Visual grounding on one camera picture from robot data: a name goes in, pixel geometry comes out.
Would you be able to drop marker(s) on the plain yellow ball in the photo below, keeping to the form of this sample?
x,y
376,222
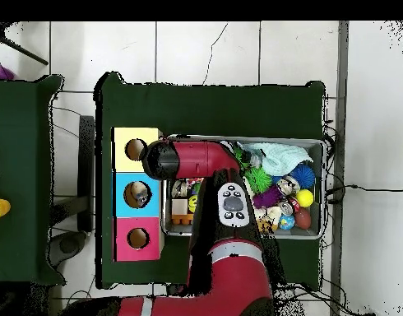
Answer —
x,y
304,197

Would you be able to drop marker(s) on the black rod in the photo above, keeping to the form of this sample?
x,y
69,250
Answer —
x,y
27,52

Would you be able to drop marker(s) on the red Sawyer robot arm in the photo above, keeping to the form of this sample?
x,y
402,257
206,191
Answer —
x,y
201,158

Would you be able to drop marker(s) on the wooden box with three holes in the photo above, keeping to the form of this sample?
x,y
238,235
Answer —
x,y
122,204

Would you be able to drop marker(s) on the green spiky ball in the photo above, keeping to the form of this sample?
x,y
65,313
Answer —
x,y
241,157
259,179

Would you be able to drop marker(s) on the mint green cloth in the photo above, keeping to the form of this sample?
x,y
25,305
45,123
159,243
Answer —
x,y
280,158

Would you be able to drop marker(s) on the silver mesh bin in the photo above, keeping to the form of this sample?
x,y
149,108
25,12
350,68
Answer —
x,y
300,233

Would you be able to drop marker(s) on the yellow smiley face ball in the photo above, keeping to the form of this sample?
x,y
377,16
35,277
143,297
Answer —
x,y
192,203

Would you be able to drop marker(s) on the blue spiky ball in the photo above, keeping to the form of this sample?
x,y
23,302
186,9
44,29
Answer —
x,y
303,175

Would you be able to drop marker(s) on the gray round base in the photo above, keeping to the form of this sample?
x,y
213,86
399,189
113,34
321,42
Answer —
x,y
68,245

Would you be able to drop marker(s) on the yellow cup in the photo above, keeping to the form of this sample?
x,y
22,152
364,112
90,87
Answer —
x,y
4,206

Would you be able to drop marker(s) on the purple object on floor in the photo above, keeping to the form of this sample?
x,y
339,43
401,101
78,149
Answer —
x,y
2,72

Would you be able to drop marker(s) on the black flat panel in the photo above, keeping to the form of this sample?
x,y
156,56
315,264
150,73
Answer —
x,y
86,164

